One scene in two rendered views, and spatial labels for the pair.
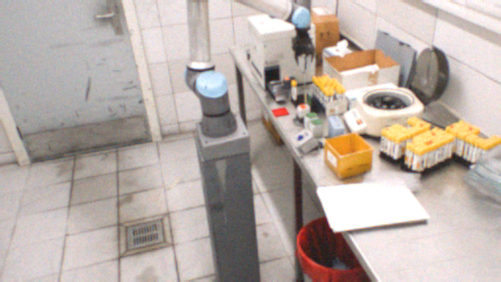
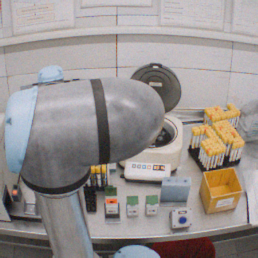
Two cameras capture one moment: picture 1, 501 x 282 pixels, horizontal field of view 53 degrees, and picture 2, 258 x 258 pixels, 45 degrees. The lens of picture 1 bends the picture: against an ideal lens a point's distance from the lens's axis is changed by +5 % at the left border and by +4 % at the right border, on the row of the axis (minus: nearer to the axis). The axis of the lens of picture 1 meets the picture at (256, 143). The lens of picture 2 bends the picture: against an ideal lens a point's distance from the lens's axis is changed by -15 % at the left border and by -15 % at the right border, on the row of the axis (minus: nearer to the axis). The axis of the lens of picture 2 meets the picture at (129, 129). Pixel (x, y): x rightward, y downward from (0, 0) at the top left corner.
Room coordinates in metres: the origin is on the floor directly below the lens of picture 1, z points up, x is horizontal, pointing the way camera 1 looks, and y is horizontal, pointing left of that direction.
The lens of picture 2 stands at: (1.71, 0.52, 1.83)
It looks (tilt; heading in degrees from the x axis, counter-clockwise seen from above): 37 degrees down; 280
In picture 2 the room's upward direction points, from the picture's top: 1 degrees clockwise
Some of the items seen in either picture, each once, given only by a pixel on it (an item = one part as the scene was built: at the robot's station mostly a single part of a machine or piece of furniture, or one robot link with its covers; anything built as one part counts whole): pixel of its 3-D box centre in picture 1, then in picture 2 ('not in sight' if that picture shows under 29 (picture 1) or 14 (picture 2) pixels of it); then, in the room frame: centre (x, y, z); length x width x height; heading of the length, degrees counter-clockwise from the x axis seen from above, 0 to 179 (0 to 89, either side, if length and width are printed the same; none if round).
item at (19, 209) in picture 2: (276, 86); (25, 207); (2.19, -0.12, 0.92); 0.21 x 0.07 x 0.05; 12
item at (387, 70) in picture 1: (359, 74); not in sight; (2.17, -0.52, 0.95); 0.29 x 0.25 x 0.15; 102
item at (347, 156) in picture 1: (347, 155); (220, 191); (1.51, -0.34, 0.93); 0.13 x 0.13 x 0.10; 17
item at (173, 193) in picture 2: (336, 132); (175, 190); (1.69, -0.33, 0.92); 0.10 x 0.07 x 0.10; 4
